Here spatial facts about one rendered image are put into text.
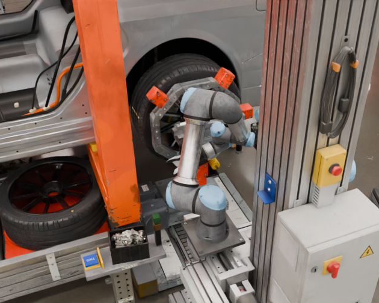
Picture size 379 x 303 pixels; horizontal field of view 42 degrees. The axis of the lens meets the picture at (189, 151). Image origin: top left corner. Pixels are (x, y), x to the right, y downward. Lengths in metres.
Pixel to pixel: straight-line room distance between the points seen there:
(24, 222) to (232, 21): 1.64
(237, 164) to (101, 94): 1.96
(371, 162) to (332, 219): 2.47
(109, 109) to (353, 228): 1.19
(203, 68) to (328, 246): 1.48
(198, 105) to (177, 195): 0.40
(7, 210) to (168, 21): 1.42
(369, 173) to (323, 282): 2.36
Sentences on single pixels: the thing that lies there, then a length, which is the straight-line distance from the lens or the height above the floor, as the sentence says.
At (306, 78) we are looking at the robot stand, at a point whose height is 1.74.
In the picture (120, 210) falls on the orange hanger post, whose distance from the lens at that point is 2.66.
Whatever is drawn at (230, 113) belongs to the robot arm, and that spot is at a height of 1.33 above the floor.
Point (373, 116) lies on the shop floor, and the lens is 4.81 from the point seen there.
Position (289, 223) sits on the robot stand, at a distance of 1.72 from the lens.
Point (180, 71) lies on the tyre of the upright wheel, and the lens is 2.78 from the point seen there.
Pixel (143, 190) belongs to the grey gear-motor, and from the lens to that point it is 3.08.
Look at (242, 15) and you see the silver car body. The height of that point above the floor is 1.38.
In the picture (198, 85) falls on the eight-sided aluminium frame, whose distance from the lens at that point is 2.75.
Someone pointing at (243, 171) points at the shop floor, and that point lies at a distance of 3.91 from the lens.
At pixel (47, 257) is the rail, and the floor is 0.37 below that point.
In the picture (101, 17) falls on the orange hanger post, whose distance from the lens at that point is 2.12.
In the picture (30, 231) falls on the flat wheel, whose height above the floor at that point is 0.44.
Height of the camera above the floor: 2.41
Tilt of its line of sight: 36 degrees down
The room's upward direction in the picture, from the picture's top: 2 degrees counter-clockwise
